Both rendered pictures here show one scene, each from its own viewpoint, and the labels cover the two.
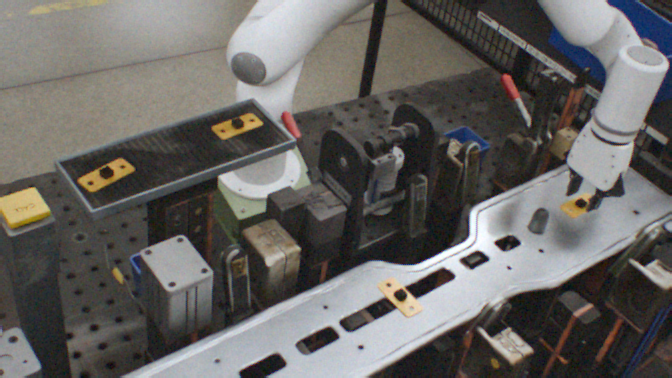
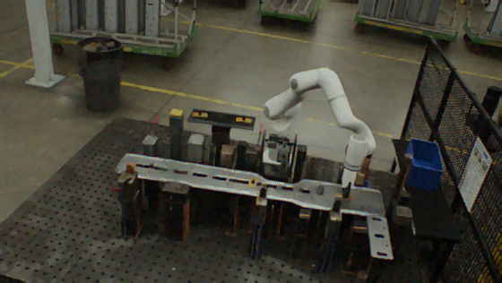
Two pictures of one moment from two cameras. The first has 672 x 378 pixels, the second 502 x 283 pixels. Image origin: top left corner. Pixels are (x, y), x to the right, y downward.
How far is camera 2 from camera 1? 157 cm
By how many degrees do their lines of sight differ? 39
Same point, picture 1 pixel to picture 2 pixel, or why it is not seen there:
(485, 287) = (281, 194)
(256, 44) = (269, 104)
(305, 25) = (281, 101)
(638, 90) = (351, 148)
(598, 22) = (341, 118)
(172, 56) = (341, 150)
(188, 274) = (196, 141)
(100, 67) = (312, 143)
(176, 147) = (222, 117)
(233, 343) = (200, 167)
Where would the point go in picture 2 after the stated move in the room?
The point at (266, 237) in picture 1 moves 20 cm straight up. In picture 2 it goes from (227, 148) to (229, 115)
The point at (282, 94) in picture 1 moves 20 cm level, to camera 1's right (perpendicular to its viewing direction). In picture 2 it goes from (281, 128) to (306, 143)
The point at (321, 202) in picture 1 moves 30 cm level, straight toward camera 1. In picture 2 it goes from (252, 150) to (206, 167)
